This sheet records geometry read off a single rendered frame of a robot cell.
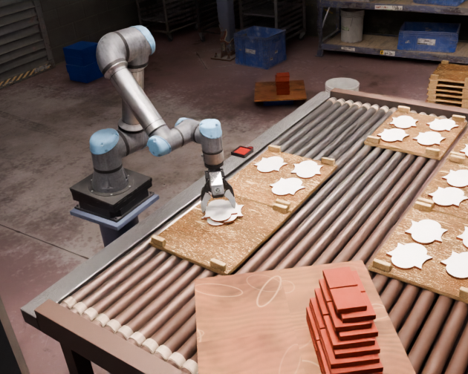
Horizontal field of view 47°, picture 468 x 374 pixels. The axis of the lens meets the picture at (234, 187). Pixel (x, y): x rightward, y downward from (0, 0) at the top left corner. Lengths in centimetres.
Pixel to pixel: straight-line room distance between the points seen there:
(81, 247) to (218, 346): 239
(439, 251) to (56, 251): 254
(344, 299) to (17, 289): 255
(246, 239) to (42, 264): 198
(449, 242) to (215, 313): 86
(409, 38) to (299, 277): 519
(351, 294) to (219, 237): 77
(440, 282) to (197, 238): 82
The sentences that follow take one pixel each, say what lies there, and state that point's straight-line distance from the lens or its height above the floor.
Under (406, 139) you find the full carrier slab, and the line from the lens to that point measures 263.
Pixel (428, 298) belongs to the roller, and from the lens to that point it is 176.
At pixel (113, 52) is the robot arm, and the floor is 155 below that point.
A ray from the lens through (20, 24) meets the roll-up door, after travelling 723.
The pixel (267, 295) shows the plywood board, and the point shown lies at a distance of 154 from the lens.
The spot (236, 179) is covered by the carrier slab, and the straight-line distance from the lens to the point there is 229.
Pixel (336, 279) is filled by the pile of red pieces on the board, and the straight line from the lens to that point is 134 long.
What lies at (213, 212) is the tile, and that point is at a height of 96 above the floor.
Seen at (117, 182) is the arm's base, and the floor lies 100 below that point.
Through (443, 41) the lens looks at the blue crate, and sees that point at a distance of 654.
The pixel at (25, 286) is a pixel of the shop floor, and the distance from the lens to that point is 354.
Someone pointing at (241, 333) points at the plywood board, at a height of 104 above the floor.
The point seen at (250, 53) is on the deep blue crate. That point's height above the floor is 17.
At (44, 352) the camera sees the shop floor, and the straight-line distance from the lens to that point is 307.
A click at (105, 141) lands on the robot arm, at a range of 219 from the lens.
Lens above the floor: 207
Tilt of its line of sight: 31 degrees down
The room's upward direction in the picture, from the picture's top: 5 degrees counter-clockwise
